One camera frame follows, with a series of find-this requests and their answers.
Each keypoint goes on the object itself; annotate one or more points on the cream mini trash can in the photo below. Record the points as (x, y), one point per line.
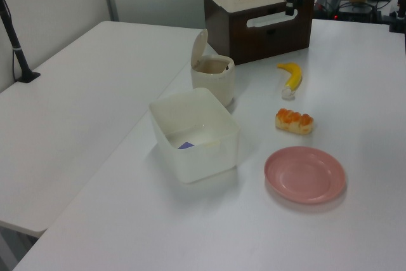
(215, 83)

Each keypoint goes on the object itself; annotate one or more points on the dark brown storage box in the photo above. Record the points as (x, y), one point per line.
(253, 36)

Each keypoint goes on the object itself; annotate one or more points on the yellow toy banana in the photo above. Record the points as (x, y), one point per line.
(295, 74)

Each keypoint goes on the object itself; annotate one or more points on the black clamp device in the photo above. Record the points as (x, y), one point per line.
(398, 18)

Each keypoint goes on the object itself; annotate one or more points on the orange glazed toy bread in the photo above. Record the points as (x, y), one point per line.
(293, 122)

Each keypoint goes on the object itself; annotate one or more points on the pink plastic plate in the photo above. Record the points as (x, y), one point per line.
(304, 175)

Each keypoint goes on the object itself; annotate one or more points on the purple flat item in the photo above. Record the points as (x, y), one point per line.
(186, 146)

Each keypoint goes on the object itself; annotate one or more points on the white plastic open container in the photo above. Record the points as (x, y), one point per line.
(196, 163)

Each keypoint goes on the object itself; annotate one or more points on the black clamp camera stand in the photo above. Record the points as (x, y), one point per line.
(19, 55)

